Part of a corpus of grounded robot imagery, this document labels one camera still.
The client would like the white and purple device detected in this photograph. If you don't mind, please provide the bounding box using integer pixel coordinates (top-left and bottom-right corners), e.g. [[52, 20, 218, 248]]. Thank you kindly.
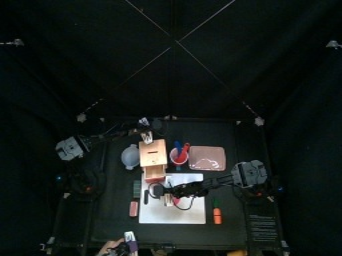
[[116, 231, 139, 256]]

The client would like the wooden drawer with red front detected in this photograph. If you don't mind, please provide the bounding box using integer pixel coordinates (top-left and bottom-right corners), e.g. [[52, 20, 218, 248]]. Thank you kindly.
[[143, 164, 167, 184]]

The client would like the wooden drawer cabinet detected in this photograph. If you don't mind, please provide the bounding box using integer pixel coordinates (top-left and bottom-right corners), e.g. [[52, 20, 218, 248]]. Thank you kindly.
[[138, 139, 170, 168]]

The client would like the person's hand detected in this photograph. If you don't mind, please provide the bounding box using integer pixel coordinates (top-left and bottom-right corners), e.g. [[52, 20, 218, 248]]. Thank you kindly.
[[96, 238, 128, 256]]

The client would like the dark green striped box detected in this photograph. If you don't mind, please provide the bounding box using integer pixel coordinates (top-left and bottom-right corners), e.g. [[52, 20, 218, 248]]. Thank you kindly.
[[132, 179, 143, 200]]

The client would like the white cutting board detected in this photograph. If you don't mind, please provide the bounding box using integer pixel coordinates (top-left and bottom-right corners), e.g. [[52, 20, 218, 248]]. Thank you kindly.
[[138, 172, 207, 225]]

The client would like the small pale toy box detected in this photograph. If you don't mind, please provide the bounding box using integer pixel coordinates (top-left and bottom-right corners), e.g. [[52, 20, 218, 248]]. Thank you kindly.
[[128, 200, 140, 218]]

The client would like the red plastic cup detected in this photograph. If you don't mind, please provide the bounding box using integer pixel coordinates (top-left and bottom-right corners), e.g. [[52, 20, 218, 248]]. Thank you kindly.
[[168, 146, 191, 167]]

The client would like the orange toy carrot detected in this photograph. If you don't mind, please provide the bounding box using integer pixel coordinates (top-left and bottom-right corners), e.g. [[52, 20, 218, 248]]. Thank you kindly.
[[212, 199, 223, 225]]

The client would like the translucent pink tray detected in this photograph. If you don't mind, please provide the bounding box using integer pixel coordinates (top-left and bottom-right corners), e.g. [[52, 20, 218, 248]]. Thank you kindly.
[[188, 145, 227, 172]]

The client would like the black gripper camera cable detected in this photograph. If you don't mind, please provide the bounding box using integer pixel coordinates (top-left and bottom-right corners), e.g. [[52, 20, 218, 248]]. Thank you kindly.
[[171, 195, 198, 212]]

